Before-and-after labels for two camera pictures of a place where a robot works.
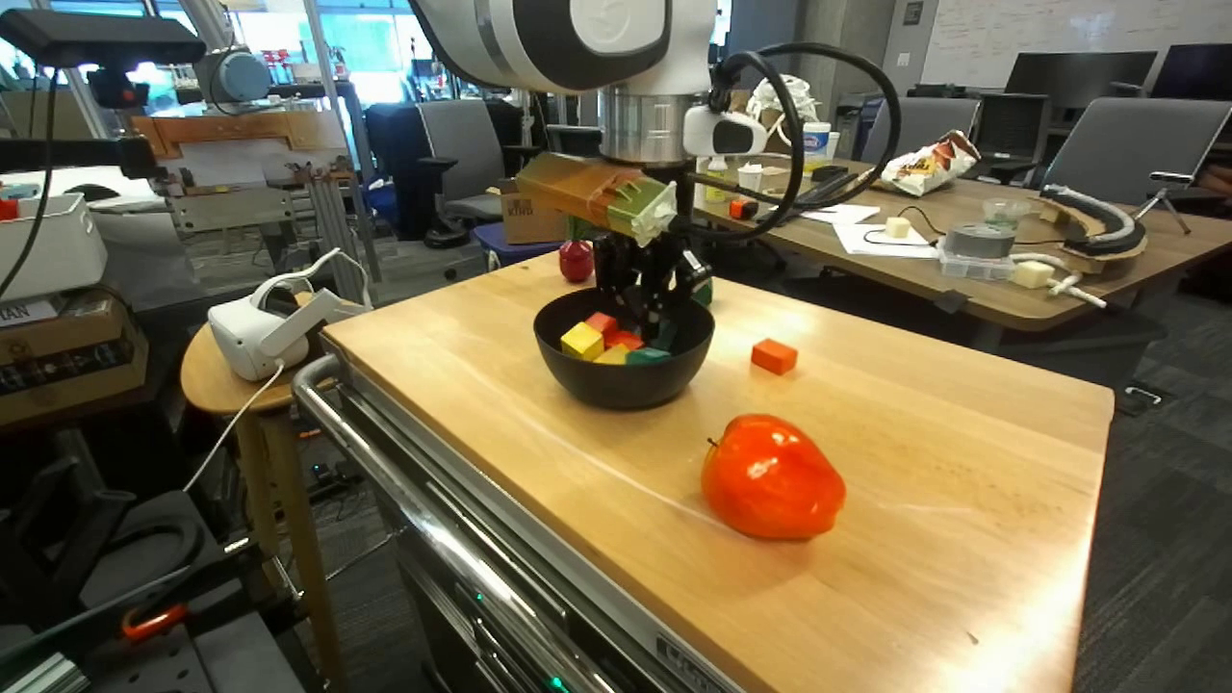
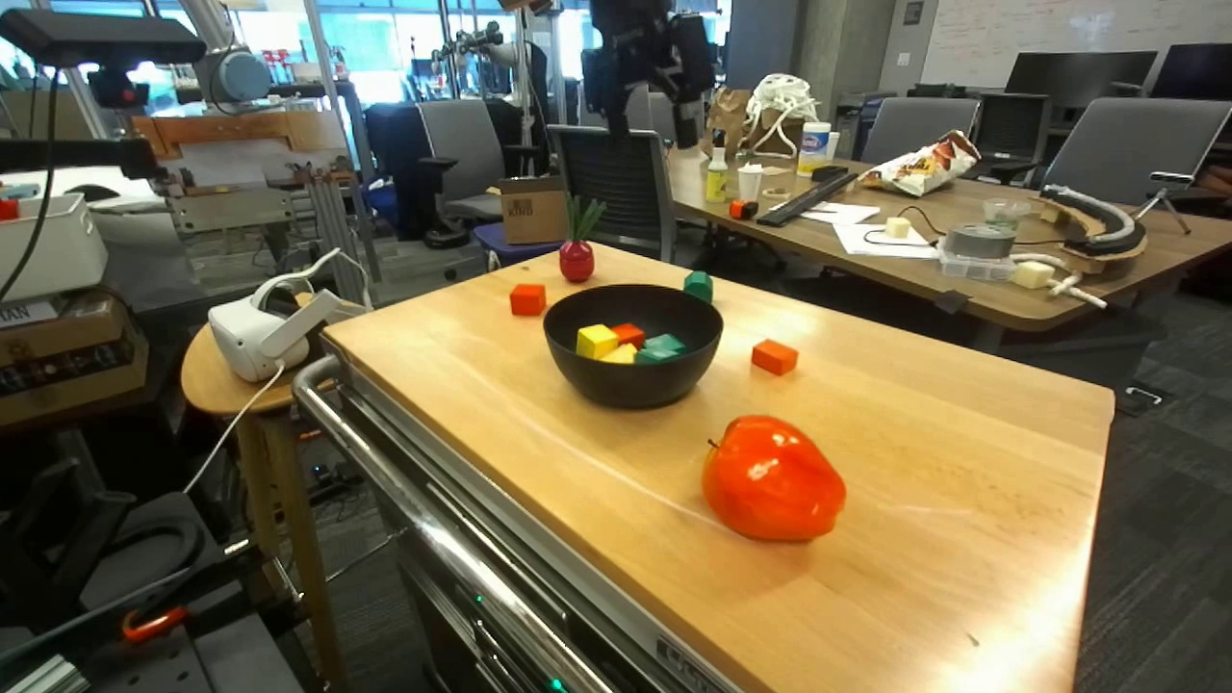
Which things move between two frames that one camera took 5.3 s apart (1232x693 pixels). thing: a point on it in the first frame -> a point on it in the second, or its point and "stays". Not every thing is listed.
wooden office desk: (954, 237) stays
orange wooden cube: (622, 340) -> (528, 296)
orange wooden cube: (773, 356) stays
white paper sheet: (890, 240) stays
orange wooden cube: (607, 323) -> (630, 331)
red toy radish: (576, 258) stays
